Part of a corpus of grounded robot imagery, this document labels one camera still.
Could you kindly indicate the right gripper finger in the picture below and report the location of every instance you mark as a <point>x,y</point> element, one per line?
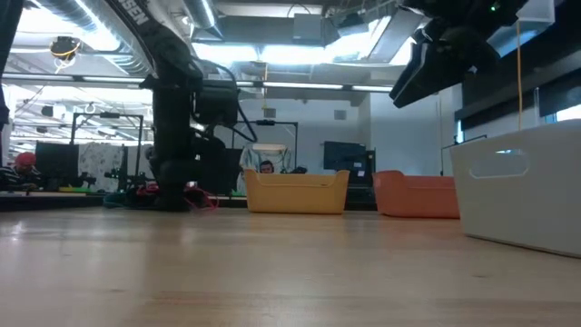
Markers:
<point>426,54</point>
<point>454,68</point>

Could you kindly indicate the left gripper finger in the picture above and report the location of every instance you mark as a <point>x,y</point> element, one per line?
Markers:
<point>172,186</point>
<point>195,172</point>

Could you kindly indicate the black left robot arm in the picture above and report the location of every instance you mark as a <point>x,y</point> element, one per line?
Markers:
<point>168,54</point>

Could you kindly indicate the black background robot arm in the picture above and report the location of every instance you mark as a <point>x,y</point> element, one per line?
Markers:
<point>122,175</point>

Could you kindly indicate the black computer monitor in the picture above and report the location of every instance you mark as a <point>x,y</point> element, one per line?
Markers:
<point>345,156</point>
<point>231,172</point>
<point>56,163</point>

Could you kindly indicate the silver cover sheet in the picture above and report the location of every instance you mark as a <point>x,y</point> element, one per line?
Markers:
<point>252,159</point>

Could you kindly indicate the person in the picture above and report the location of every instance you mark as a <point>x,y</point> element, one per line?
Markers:
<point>22,160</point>
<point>267,167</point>

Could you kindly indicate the yellow plastic basket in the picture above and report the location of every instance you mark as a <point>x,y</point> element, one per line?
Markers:
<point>295,195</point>

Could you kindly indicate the long ceiling light strip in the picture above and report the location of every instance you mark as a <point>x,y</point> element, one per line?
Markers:
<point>299,85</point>

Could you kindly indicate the orange plastic basket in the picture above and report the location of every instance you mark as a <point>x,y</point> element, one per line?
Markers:
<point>413,195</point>

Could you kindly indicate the black ceiling device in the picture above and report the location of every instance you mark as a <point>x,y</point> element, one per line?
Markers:
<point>63,46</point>

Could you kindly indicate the white plastic basket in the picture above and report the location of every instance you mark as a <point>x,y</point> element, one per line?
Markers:
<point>522,213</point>

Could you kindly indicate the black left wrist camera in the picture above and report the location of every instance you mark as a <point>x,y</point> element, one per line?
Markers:
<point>218,104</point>

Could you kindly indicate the grey wall vent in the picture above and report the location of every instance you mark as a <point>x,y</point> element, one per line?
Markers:
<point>269,113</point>
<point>340,114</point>

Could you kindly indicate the black gantry frame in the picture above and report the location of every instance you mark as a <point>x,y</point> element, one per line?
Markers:
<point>72,136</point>
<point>296,145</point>

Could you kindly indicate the round silver ventilation duct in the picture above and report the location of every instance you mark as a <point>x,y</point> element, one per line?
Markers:
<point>202,13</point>

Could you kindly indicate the black aluminium table frame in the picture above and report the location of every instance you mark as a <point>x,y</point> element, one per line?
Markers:
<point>54,202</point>

